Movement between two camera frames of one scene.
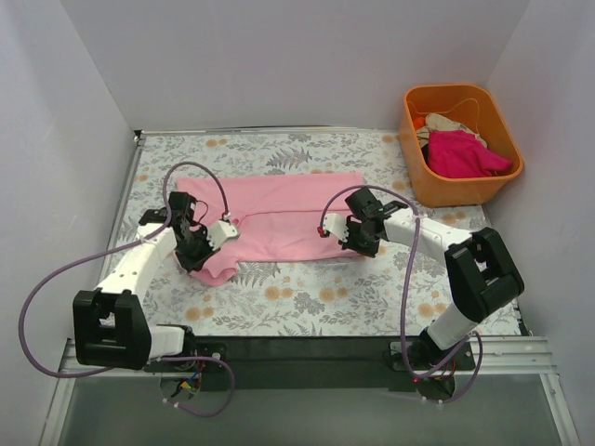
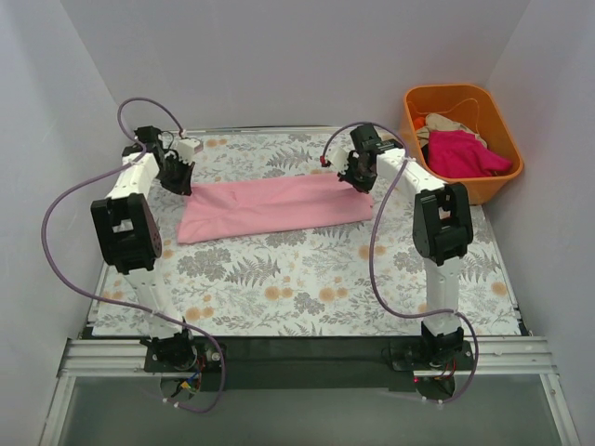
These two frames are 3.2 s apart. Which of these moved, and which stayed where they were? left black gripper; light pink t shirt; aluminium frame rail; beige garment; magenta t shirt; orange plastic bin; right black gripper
Moved: right black gripper; light pink t shirt; left black gripper
Stayed: orange plastic bin; beige garment; magenta t shirt; aluminium frame rail
